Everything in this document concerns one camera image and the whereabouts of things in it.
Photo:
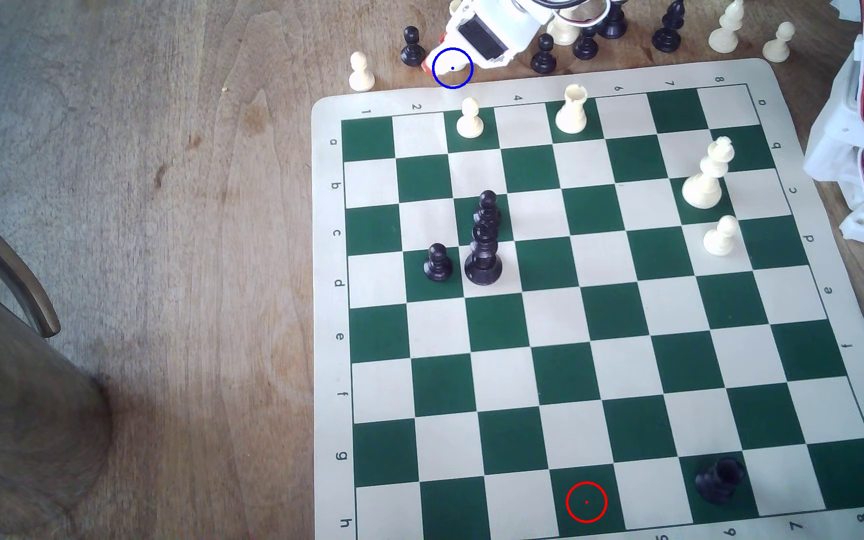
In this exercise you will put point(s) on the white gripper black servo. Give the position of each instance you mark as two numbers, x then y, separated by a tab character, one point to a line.
453	64

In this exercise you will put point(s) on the white chess pawn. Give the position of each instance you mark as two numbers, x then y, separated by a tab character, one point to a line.
720	238
361	73
469	121
457	73
778	45

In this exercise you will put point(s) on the black chess pawn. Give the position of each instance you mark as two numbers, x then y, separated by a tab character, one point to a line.
412	48
438	266
487	204
586	45
544	55

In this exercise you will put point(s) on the white chess piece wide base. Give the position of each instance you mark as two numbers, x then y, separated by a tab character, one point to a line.
563	34

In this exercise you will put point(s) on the white chess rook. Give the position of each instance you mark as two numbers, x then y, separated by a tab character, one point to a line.
571	112

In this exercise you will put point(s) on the black chess piece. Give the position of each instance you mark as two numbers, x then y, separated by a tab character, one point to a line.
614	22

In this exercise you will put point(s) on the black chess king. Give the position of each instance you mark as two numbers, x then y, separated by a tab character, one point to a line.
483	262

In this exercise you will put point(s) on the black chess bishop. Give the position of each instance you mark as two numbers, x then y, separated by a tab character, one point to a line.
668	30

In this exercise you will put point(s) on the white chess bishop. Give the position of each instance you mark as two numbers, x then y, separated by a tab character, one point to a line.
727	34

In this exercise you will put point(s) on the green and white chess mat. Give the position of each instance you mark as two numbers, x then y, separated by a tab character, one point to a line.
552	315

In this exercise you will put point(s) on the dark wooden chair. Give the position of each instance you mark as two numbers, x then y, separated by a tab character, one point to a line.
19	420

